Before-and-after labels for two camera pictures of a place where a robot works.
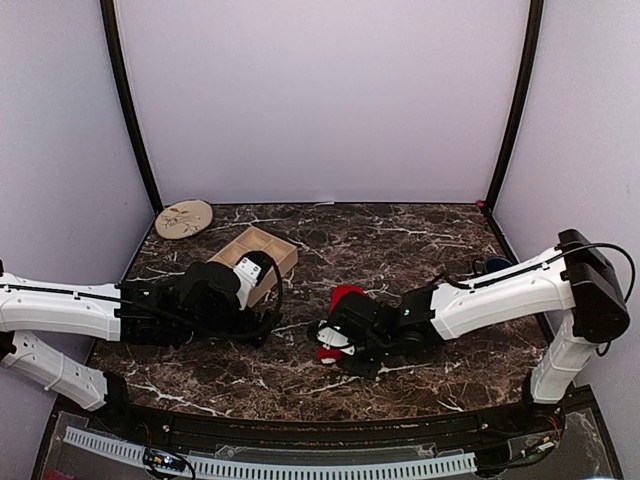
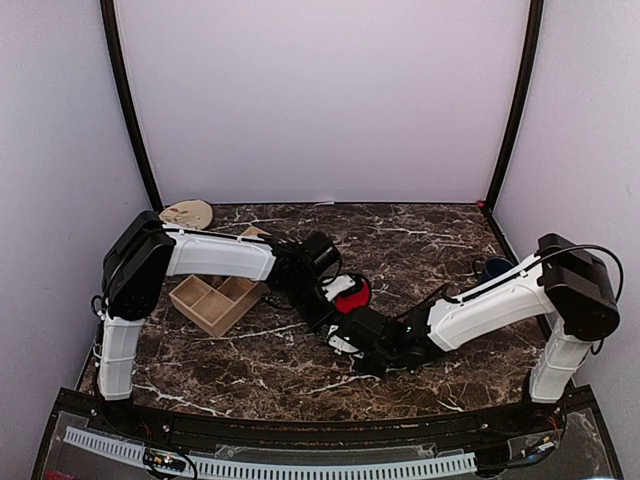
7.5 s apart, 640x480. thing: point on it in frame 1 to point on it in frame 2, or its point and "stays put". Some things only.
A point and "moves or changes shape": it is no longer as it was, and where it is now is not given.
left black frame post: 108,9 stays put
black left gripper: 245,333 to 315,321
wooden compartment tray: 255,240 moves or changes shape
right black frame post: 528,68 stays put
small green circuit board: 163,459 stays put
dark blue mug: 486,266 stays put
